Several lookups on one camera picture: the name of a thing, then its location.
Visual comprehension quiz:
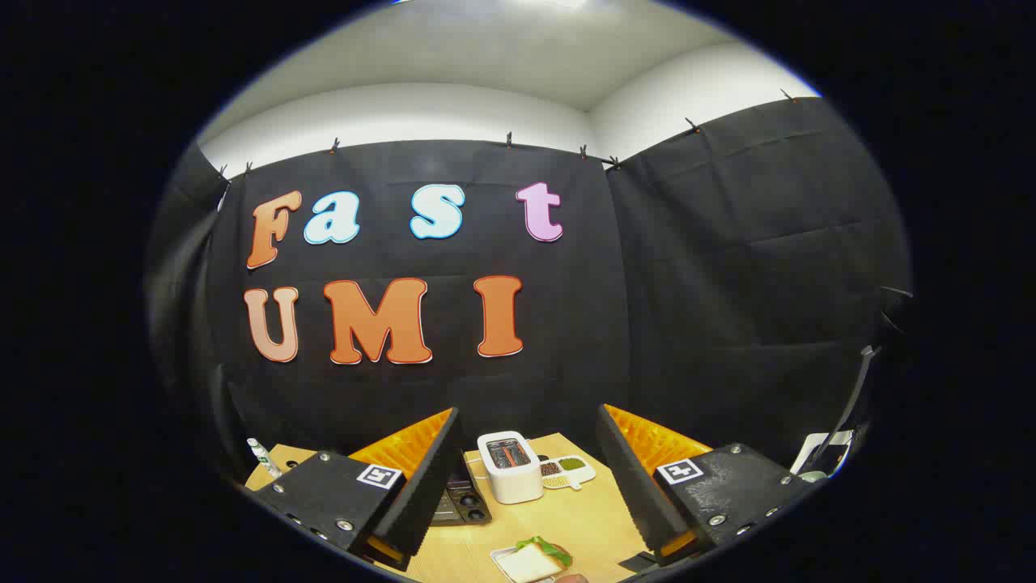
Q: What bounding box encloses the white divided dish with beans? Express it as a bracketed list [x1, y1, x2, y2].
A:
[538, 455, 597, 492]

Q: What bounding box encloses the dark stand frame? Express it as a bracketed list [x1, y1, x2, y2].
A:
[822, 285, 915, 479]

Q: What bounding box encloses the white pop-up toaster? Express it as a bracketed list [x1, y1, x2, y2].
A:
[477, 431, 544, 505]

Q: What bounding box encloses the row of black cloth clips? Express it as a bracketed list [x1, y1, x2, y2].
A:
[217, 87, 798, 183]

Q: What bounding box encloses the black toaster oven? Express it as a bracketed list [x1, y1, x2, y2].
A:
[427, 453, 493, 527]

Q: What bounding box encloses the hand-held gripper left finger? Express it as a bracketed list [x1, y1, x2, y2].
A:
[247, 407, 466, 573]

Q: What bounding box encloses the toast sandwich with lettuce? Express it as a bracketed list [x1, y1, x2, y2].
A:
[506, 536, 574, 583]

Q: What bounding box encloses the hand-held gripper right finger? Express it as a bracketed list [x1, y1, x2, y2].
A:
[597, 403, 814, 569]

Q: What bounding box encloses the white bottle with green label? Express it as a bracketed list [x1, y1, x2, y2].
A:
[246, 438, 282, 479]

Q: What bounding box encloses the white sheet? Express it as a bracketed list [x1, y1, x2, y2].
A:
[792, 431, 852, 484]

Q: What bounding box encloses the white food tray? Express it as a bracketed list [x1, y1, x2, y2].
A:
[489, 546, 567, 583]

